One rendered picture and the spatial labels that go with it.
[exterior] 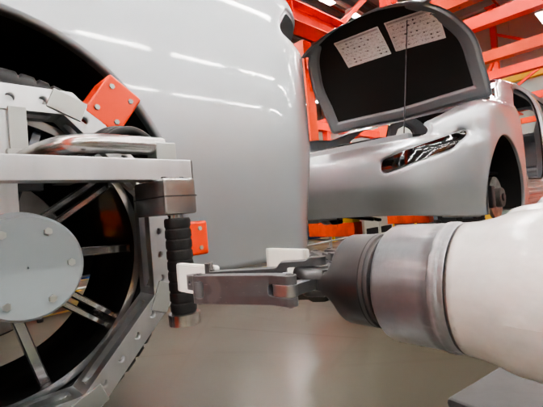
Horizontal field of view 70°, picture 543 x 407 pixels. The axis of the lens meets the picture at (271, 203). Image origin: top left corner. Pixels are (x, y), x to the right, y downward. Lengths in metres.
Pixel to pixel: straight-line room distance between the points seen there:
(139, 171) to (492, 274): 0.44
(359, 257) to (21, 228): 0.40
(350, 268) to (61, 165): 0.36
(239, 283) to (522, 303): 0.20
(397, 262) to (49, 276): 0.42
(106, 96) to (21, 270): 0.35
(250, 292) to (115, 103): 0.53
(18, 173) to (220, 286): 0.27
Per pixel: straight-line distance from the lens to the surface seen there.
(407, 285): 0.27
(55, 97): 0.74
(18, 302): 0.56
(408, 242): 0.29
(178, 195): 0.54
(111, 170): 0.54
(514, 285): 0.24
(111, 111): 0.77
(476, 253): 0.26
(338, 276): 0.31
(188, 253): 0.55
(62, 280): 0.57
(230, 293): 0.34
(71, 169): 0.52
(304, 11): 5.15
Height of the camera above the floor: 0.89
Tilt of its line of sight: 1 degrees up
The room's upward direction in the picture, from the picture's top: 5 degrees counter-clockwise
